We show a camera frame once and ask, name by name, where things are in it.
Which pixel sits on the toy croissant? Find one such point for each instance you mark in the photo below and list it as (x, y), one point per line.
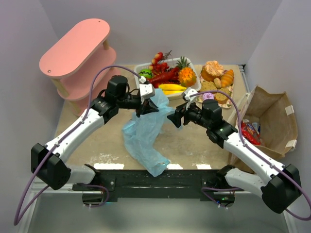
(227, 79)

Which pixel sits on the blue plastic bag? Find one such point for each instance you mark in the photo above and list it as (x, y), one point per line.
(141, 132)

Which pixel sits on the red cherry sprig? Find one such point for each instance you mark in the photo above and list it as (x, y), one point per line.
(158, 63)

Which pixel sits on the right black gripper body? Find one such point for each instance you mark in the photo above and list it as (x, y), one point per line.
(182, 114)

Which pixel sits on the black base frame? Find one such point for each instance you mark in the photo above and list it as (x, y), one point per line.
(112, 185)

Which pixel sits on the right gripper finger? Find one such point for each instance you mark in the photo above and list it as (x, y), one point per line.
(175, 119)
(180, 112)

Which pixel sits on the toy bread slice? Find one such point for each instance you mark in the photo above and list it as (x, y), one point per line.
(220, 98)
(208, 86)

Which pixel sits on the green toy watermelon ball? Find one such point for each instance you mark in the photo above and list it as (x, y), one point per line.
(147, 73)

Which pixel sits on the yellow toy bananas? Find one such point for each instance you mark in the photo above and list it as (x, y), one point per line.
(170, 88)

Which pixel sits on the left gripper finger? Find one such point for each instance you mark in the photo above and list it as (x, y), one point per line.
(151, 107)
(142, 110)

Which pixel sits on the red toy lobster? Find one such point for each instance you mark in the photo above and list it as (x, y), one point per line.
(165, 76)

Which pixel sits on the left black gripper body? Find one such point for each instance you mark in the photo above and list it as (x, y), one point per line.
(142, 106)

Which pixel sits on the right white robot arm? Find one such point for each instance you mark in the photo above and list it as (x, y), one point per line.
(277, 184)

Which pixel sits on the small toy bun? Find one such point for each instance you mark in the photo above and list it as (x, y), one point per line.
(218, 83)

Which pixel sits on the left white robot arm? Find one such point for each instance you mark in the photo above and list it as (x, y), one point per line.
(48, 162)

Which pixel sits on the orange toy pineapple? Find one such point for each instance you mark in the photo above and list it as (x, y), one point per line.
(186, 75)

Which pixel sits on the purple toy donut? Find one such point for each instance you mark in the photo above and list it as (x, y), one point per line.
(207, 96)

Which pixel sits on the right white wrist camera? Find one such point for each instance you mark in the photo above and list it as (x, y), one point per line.
(189, 94)

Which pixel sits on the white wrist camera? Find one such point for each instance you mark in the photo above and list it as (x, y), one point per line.
(189, 94)
(146, 89)

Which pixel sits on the red snack packet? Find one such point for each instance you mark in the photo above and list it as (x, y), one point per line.
(250, 131)

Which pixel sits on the floral serving tray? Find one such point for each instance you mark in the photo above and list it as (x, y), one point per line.
(228, 103)

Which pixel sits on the pink three-tier shelf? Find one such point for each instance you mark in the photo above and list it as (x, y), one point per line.
(80, 63)

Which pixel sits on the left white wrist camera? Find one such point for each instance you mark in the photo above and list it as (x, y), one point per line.
(146, 89)

